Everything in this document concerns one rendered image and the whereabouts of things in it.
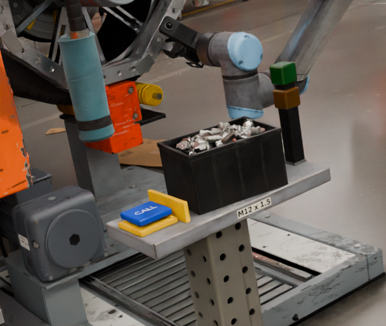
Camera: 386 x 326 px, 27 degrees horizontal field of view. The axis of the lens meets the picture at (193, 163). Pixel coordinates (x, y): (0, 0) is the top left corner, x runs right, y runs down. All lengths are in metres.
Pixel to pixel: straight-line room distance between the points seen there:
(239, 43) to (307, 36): 0.16
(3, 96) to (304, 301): 0.88
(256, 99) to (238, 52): 0.14
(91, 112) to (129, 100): 0.21
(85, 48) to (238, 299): 0.71
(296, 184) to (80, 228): 0.54
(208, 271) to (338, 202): 1.15
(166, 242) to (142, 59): 0.85
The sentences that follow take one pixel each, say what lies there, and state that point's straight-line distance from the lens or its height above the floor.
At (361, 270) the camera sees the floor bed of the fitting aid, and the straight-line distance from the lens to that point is 2.10.
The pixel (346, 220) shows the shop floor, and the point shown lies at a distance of 2.51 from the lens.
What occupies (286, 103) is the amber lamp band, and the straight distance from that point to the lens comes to 1.63.
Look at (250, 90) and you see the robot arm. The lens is 2.02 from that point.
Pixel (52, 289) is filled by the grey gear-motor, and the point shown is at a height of 0.20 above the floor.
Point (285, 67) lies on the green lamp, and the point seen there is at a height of 0.66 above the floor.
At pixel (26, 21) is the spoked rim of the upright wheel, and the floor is 0.77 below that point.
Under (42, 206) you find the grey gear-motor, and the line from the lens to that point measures 1.85.
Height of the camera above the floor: 1.00
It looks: 18 degrees down
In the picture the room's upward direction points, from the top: 10 degrees counter-clockwise
